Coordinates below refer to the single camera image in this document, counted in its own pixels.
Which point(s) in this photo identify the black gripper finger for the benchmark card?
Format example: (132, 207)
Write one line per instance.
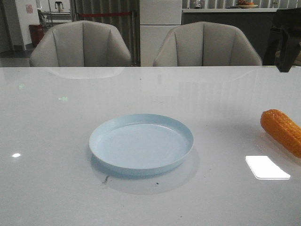
(292, 19)

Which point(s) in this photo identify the orange plastic corn cob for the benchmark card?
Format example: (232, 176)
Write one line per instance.
(283, 129)

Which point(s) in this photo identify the light blue round plate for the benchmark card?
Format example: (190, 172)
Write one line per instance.
(141, 144)

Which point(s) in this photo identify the grey counter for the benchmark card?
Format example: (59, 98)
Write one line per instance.
(253, 23)

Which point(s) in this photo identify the fruit bowl on counter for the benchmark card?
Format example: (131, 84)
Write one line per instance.
(245, 4)

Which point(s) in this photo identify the right grey upholstered chair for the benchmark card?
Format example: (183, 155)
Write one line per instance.
(206, 44)

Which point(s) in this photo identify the grey upholstered chair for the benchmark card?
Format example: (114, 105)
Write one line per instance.
(81, 44)
(206, 44)

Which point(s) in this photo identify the white cabinet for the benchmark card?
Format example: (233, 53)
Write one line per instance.
(157, 18)

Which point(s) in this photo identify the red barrier belt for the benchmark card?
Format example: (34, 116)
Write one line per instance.
(106, 14)

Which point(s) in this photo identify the left grey upholstered chair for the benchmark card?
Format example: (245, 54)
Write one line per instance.
(81, 44)

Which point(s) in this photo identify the background metal table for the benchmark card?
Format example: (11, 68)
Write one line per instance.
(53, 12)

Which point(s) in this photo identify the red trash bin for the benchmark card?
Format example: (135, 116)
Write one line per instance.
(36, 32)

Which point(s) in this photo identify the barrier post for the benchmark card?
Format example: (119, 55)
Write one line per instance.
(134, 38)

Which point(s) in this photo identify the pink wall sign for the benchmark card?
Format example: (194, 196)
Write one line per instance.
(29, 8)

